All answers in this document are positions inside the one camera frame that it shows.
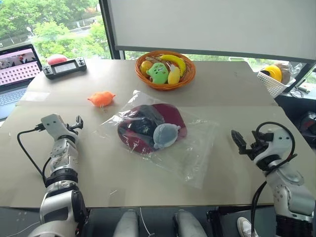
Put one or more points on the red round plush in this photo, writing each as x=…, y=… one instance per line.
x=57, y=59

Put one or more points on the yellow banana toy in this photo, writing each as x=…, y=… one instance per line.
x=177, y=61

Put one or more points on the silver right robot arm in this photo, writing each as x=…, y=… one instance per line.
x=288, y=187

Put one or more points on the yellow and black plush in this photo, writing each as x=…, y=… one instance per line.
x=272, y=71

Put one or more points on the blue-grey whale plush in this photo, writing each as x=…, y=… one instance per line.
x=165, y=134

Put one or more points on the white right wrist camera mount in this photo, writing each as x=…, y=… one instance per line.
x=281, y=142

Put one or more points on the brown plush in wrap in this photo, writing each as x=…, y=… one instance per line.
x=286, y=72

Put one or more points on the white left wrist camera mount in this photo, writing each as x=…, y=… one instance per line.
x=52, y=123

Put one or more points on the grey rounded robot leg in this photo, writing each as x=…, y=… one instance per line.
x=187, y=224
x=127, y=224

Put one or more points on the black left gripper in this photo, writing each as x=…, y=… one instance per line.
x=70, y=129

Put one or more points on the yellow mango plush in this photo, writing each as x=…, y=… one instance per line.
x=174, y=75

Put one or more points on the orange-yellow fruit toy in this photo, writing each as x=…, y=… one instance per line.
x=145, y=66

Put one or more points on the open laptop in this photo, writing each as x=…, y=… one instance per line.
x=17, y=71

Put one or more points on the clear plastic bag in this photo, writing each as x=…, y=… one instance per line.
x=195, y=153

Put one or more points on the orange woven basket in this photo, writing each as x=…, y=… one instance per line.
x=190, y=74

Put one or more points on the white roller blind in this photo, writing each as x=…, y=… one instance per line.
x=209, y=24

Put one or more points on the orange plush toy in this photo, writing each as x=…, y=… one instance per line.
x=101, y=98

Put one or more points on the black handheld controller with screen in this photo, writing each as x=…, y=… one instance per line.
x=63, y=67

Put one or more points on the white perforated plastic basket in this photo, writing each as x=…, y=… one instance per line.
x=271, y=85

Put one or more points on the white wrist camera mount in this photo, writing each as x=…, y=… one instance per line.
x=281, y=142
x=52, y=123

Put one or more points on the dark diagonal metal pole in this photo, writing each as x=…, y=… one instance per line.
x=306, y=74

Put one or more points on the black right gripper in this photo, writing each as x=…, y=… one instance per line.
x=259, y=146

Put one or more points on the black and red device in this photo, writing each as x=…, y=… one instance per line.
x=308, y=123

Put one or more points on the green face plush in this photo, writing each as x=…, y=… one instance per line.
x=158, y=72

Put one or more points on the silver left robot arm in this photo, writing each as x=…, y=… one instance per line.
x=59, y=202

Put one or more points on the dark window frame post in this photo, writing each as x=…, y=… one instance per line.
x=108, y=29

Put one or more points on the white sneaker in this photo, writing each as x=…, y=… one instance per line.
x=244, y=227

